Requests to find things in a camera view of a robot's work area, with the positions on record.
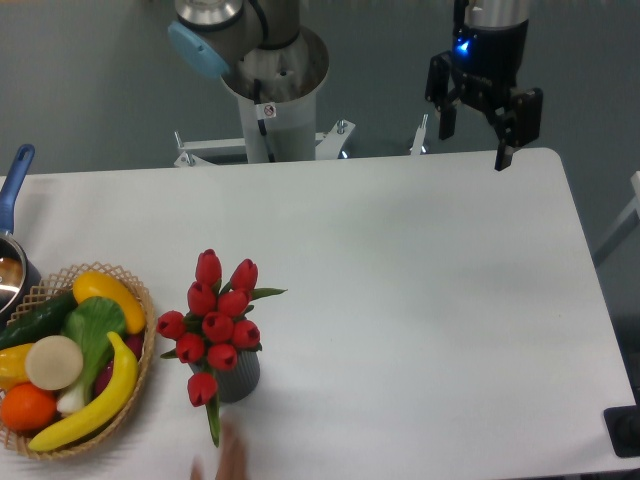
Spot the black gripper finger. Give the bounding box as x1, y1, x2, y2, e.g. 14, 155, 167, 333
489, 88, 543, 171
425, 51, 460, 140

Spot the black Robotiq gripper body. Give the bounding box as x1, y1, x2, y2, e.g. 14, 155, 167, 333
448, 20, 529, 117

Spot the red tulip bouquet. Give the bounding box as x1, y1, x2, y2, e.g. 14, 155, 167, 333
157, 249, 285, 446

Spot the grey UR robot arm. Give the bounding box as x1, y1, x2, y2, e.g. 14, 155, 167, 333
168, 1, 543, 170

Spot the grey ribbed vase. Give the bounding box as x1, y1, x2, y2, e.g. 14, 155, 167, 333
187, 345, 260, 407

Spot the blurred human hand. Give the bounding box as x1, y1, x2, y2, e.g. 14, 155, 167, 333
215, 421, 249, 480

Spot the black device at edge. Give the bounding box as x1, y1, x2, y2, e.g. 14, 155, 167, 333
603, 405, 640, 458

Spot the dark red radish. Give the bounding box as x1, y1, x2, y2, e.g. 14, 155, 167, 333
93, 333, 144, 397

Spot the green bok choy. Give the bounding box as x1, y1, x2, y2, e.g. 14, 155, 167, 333
57, 297, 126, 416

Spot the woven wicker basket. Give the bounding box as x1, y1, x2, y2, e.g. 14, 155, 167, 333
1, 262, 155, 460

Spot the yellow banana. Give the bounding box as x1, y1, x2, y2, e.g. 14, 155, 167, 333
28, 332, 138, 452

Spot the green cucumber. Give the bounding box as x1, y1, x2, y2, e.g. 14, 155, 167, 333
1, 291, 77, 350

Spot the beige round disc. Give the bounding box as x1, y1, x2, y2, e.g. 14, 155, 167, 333
25, 335, 84, 391

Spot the yellow pepper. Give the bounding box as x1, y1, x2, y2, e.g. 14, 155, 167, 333
0, 343, 33, 391

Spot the orange fruit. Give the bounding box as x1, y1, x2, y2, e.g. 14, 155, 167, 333
1, 383, 57, 432

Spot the white frame at right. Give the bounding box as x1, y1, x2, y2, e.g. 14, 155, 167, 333
592, 171, 639, 268

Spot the blue handled saucepan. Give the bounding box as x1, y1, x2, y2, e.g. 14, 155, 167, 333
1, 144, 41, 330

